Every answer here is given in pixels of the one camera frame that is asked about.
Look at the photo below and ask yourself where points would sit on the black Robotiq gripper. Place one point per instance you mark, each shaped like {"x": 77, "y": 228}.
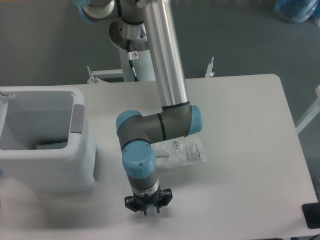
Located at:
{"x": 139, "y": 203}

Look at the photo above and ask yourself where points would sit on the crushed clear plastic bottle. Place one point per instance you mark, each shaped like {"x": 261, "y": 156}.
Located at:
{"x": 150, "y": 208}

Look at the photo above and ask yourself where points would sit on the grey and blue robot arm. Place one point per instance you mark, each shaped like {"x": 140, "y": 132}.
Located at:
{"x": 178, "y": 118}

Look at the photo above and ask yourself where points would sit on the trash inside can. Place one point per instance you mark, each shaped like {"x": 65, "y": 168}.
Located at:
{"x": 51, "y": 145}

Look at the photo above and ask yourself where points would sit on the white plastic trash can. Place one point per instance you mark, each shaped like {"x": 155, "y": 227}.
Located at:
{"x": 32, "y": 114}

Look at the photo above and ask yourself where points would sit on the crumpled clear plastic bag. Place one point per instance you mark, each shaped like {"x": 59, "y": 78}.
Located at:
{"x": 179, "y": 153}

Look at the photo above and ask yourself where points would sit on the black device at table edge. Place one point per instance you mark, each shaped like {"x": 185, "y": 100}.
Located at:
{"x": 311, "y": 212}

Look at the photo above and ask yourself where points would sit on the blue plastic bag on floor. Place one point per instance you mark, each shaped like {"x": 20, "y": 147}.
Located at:
{"x": 295, "y": 11}

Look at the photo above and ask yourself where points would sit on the white pedestal base frame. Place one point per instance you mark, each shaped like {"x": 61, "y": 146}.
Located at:
{"x": 140, "y": 72}

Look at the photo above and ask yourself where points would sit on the white frame leg right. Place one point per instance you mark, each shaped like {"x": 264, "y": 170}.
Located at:
{"x": 309, "y": 114}

